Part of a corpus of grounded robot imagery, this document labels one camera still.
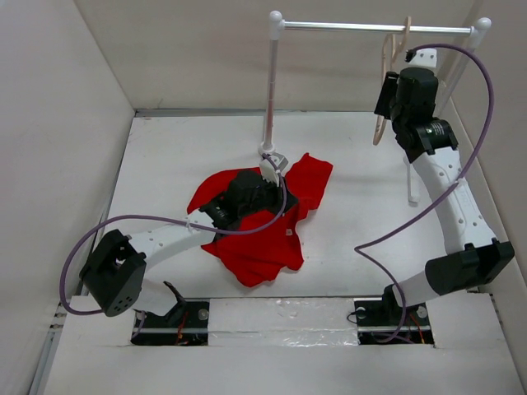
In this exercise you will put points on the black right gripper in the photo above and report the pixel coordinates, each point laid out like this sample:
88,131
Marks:
389,88

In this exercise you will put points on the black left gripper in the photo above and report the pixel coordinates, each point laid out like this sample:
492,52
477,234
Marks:
278,193

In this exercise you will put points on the red t shirt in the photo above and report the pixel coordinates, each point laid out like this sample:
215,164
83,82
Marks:
259,246

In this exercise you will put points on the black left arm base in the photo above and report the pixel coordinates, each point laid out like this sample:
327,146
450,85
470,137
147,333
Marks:
186,324

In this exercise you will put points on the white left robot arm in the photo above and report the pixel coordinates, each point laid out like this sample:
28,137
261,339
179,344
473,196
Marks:
114,273

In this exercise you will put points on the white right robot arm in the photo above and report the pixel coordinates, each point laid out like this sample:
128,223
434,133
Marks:
473,254

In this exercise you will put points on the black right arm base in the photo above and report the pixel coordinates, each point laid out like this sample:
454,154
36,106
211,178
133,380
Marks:
378,321

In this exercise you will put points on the wooden clothes hanger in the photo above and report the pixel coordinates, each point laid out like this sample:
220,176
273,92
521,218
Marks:
391,49

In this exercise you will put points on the white clothes rack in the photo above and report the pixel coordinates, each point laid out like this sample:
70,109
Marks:
277,24

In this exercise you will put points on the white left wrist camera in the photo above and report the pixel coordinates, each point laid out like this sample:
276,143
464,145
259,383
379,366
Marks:
271,166

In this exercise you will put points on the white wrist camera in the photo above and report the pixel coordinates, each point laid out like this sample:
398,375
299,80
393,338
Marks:
426,58
271,166

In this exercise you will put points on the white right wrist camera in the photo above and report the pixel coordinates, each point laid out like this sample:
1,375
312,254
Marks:
426,58

